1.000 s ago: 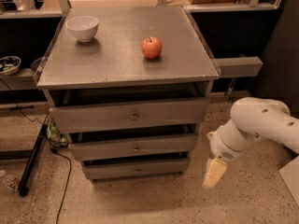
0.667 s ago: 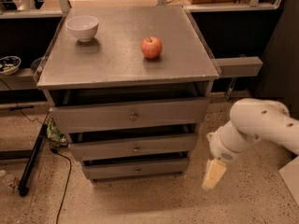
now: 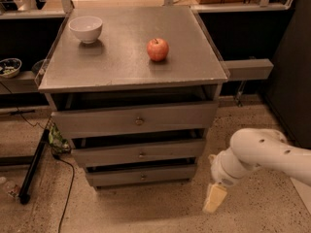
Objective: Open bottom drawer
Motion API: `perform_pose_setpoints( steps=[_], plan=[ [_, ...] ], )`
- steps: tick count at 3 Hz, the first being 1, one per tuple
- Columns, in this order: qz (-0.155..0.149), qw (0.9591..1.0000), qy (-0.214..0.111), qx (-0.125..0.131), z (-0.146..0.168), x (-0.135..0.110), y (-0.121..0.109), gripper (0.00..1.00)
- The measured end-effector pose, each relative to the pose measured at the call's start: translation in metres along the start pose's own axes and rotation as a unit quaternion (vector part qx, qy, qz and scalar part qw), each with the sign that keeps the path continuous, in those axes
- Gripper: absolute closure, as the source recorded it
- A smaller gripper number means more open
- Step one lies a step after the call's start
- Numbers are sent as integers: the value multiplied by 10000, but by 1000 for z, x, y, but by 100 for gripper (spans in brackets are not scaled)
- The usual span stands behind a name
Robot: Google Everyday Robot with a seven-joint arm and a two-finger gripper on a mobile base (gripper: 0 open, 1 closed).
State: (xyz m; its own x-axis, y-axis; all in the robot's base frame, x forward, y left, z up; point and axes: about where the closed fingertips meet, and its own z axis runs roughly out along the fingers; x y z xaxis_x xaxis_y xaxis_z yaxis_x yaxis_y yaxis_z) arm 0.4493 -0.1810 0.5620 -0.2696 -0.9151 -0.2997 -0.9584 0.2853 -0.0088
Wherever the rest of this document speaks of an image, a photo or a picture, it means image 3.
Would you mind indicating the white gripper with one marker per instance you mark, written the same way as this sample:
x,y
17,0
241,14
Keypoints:
x,y
221,173

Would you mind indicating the grey drawer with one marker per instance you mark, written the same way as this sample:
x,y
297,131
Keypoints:
x,y
136,119
144,175
133,153

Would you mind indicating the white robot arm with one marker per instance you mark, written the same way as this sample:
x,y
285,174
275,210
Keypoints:
x,y
249,150

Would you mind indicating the grey drawer cabinet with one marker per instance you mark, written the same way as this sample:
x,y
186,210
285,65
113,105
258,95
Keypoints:
x,y
116,71

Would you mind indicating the white floor panel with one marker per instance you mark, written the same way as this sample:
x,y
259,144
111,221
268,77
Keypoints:
x,y
304,192

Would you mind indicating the grey side shelf block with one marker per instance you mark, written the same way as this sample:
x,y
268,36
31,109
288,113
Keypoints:
x,y
249,69

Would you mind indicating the red apple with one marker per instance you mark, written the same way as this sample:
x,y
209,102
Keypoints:
x,y
157,49

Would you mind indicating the green snack bag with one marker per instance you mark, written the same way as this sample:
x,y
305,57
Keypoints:
x,y
57,142

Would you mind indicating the black tripod leg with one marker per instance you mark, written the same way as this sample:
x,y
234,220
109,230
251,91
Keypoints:
x,y
23,196

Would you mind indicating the white ceramic bowl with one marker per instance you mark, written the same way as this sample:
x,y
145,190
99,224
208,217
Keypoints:
x,y
87,29

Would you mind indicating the clear plastic bottle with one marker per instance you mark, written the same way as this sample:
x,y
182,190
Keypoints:
x,y
11,188

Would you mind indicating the grey left shelf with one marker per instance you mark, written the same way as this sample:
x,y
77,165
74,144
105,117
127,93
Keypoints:
x,y
24,82

